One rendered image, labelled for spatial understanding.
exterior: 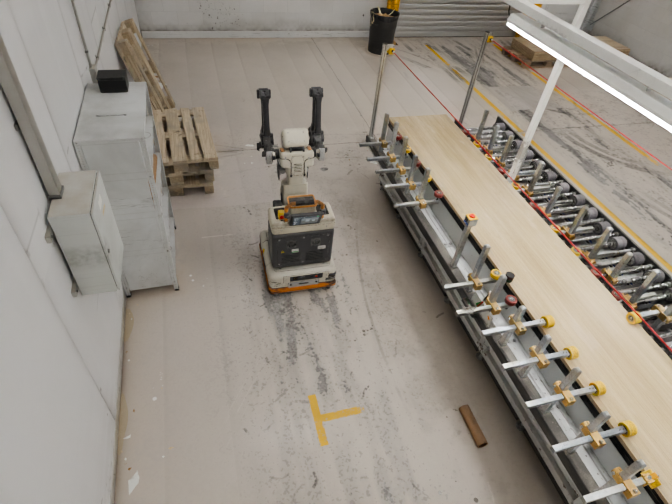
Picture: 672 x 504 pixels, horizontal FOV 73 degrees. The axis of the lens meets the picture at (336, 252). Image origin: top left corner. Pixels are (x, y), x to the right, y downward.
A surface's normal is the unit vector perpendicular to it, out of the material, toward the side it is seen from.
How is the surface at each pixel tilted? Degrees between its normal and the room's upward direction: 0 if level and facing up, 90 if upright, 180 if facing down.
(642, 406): 0
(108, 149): 90
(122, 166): 90
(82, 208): 0
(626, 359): 0
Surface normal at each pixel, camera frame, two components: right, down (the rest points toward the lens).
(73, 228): 0.27, 0.68
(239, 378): 0.09, -0.72
